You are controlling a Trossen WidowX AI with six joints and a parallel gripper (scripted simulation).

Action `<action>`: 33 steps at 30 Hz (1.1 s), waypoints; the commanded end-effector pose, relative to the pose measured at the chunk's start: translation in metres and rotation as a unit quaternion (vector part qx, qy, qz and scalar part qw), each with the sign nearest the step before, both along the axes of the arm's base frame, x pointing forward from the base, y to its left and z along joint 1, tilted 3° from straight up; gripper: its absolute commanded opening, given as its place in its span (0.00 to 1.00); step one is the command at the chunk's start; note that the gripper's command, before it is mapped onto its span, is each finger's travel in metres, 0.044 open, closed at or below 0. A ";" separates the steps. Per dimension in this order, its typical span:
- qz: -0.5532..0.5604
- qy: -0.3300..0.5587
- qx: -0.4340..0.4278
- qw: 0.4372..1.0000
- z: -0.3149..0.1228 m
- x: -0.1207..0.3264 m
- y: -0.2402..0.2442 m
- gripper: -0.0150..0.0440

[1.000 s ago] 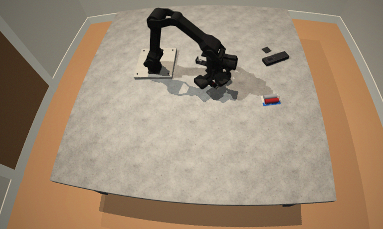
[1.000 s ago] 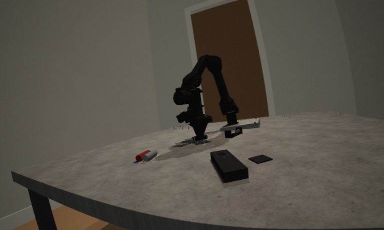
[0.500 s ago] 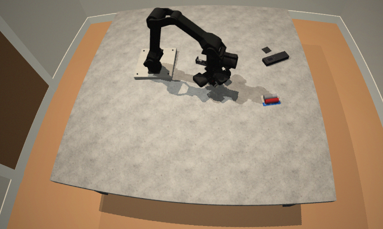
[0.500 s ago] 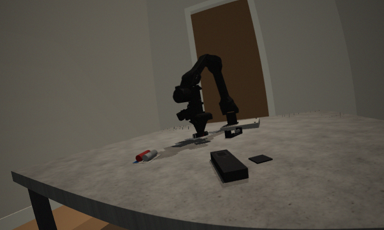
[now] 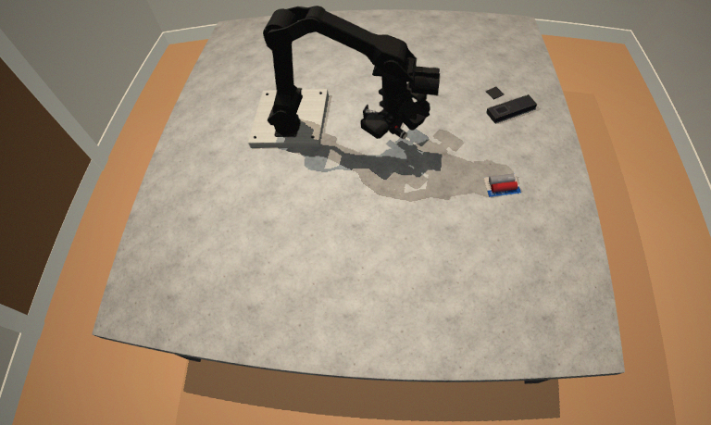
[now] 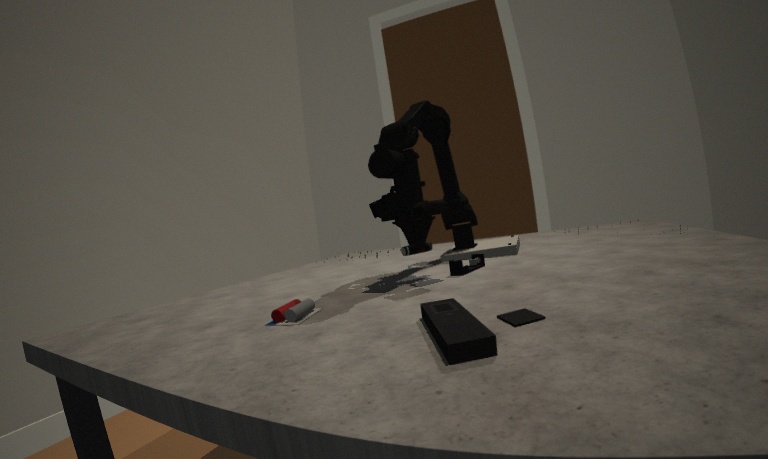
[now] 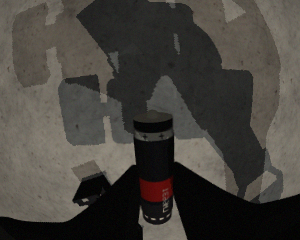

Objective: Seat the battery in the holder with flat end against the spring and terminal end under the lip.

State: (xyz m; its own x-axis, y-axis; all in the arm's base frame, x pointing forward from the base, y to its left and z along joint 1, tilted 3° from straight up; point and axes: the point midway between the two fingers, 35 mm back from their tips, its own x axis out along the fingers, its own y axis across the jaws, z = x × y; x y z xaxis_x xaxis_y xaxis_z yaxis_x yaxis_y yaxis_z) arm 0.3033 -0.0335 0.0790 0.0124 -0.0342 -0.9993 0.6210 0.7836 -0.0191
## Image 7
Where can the black cylindrical battery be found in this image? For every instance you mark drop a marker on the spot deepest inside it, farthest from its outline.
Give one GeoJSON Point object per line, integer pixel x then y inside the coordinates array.
{"type": "Point", "coordinates": [153, 139]}

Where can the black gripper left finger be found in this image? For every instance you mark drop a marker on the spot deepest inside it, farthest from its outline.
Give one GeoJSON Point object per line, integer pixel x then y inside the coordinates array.
{"type": "Point", "coordinates": [114, 216]}

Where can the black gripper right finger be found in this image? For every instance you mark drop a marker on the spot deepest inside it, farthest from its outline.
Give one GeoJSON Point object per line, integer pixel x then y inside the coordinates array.
{"type": "Point", "coordinates": [209, 213]}

